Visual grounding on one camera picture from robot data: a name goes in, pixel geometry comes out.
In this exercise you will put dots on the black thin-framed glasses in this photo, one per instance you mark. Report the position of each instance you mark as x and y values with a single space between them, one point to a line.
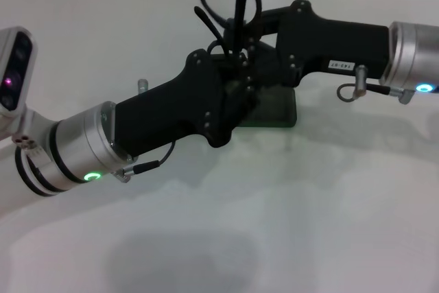
241 5

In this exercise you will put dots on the white number label sticker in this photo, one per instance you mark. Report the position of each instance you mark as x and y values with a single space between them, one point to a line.
340 65

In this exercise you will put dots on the silver left gripper connector stud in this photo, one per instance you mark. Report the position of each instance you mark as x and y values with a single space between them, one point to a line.
142 86

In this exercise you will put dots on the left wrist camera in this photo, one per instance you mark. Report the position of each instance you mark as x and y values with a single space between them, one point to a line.
17 70

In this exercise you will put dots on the white and silver right arm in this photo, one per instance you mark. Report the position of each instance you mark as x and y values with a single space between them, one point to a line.
411 56

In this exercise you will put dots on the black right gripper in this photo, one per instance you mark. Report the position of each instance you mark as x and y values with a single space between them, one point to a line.
326 42

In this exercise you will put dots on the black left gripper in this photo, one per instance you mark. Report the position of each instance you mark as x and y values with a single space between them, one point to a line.
171 111

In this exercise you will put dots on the green glasses case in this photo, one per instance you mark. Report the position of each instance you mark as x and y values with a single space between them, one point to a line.
278 107

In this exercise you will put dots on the silver gripper connector stud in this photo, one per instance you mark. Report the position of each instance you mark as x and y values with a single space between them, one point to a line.
142 86
361 78

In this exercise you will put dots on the silver right gripper connector stud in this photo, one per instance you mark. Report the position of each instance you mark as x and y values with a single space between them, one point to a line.
361 78

